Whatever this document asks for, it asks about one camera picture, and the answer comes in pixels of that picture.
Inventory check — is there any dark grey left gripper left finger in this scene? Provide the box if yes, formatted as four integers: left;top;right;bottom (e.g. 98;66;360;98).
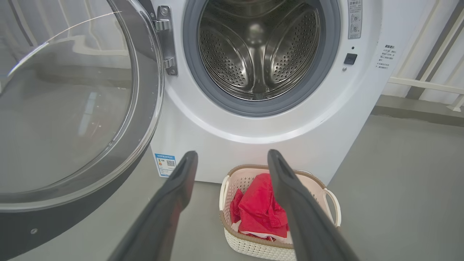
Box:
108;151;198;261

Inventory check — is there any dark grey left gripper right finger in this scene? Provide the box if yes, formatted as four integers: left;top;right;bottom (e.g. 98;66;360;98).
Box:
268;149;360;261

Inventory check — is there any red sports jersey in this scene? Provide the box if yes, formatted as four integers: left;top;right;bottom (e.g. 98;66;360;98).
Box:
230;173;290;241

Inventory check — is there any round black glass washer door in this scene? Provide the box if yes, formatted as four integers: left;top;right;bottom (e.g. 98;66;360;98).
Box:
0;0;164;261

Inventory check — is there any cream perforated laundry basket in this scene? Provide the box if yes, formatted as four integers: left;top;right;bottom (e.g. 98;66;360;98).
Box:
219;165;342;261

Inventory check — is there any white washing machine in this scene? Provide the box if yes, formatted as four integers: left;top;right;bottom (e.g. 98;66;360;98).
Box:
147;0;432;185

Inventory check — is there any metal door hinge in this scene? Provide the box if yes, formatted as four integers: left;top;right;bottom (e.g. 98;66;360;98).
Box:
154;5;178;76

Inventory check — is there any steel perforated washer drum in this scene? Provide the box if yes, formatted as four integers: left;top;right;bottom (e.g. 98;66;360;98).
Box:
198;0;321;101

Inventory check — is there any blue energy label sticker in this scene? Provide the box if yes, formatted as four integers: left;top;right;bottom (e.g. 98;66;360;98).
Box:
155;153;177;177

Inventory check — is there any printed text warning label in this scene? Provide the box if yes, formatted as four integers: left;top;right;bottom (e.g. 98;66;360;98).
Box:
375;44;396;70

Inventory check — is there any grey instruction label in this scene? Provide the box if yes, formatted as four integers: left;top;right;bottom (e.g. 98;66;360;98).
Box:
348;0;363;39

